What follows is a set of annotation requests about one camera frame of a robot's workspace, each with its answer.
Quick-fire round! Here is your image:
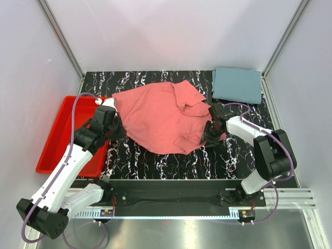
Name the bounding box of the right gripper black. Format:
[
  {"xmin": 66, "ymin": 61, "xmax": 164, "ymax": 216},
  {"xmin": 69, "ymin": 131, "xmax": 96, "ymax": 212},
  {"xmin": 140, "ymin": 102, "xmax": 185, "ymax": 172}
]
[{"xmin": 199, "ymin": 120, "xmax": 224, "ymax": 148}]

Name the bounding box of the pink t shirt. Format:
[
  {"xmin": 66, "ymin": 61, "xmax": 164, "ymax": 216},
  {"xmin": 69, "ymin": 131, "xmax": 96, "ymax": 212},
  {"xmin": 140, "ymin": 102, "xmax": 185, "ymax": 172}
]
[{"xmin": 112, "ymin": 80, "xmax": 211, "ymax": 155}]

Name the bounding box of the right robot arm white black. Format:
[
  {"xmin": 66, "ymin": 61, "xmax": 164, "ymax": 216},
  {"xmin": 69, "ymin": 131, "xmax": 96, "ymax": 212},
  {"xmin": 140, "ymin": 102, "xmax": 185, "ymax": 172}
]
[{"xmin": 201, "ymin": 104, "xmax": 297, "ymax": 206}]

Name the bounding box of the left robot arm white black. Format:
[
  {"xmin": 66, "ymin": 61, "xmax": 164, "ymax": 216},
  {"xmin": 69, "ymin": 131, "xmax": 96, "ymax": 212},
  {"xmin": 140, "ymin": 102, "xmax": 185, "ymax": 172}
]
[{"xmin": 16, "ymin": 98, "xmax": 126, "ymax": 243}]

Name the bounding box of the red plastic bin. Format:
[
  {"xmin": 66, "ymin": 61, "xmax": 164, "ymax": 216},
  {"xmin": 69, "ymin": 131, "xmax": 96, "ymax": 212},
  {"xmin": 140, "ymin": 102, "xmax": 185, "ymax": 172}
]
[{"xmin": 36, "ymin": 96, "xmax": 108, "ymax": 178}]

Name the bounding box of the folded blue t shirt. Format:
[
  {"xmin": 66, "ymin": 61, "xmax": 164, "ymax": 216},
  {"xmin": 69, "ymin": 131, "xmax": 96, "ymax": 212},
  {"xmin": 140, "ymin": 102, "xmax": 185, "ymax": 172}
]
[{"xmin": 212, "ymin": 67, "xmax": 261, "ymax": 104}]

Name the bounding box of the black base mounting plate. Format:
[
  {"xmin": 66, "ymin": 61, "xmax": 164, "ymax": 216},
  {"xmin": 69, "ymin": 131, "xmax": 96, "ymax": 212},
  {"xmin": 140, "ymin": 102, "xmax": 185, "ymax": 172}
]
[{"xmin": 81, "ymin": 177, "xmax": 268, "ymax": 217}]

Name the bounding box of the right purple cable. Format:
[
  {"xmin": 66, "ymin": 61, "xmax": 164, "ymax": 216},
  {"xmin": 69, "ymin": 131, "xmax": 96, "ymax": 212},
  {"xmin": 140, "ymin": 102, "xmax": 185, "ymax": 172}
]
[{"xmin": 207, "ymin": 102, "xmax": 295, "ymax": 225}]

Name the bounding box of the purple cable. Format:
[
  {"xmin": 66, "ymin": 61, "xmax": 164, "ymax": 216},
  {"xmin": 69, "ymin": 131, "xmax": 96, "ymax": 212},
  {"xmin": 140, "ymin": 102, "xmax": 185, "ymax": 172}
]
[
  {"xmin": 207, "ymin": 102, "xmax": 295, "ymax": 225},
  {"xmin": 20, "ymin": 92, "xmax": 113, "ymax": 248}
]

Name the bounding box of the white slotted cable duct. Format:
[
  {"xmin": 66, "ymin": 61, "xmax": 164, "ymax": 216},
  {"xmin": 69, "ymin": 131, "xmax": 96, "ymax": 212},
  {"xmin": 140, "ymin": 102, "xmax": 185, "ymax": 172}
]
[{"xmin": 70, "ymin": 207, "xmax": 256, "ymax": 220}]

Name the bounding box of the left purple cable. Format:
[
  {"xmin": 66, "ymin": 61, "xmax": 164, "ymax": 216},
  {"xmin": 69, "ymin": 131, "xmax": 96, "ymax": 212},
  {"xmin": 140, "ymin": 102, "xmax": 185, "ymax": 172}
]
[{"xmin": 20, "ymin": 92, "xmax": 113, "ymax": 248}]

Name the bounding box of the left aluminium frame post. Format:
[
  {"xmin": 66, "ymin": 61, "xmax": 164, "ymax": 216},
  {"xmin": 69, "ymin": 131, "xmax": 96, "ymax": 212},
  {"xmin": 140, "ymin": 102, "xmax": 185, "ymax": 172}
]
[{"xmin": 37, "ymin": 0, "xmax": 85, "ymax": 80}]

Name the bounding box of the aluminium frame post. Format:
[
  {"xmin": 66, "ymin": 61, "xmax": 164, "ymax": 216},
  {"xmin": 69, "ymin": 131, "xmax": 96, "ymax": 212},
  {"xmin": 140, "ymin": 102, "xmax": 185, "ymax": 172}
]
[
  {"xmin": 261, "ymin": 0, "xmax": 311, "ymax": 78},
  {"xmin": 37, "ymin": 0, "xmax": 85, "ymax": 80}
]

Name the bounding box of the right aluminium frame post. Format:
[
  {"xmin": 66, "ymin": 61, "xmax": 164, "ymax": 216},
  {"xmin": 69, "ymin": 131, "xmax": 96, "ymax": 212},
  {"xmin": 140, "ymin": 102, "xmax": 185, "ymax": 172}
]
[{"xmin": 261, "ymin": 0, "xmax": 311, "ymax": 78}]

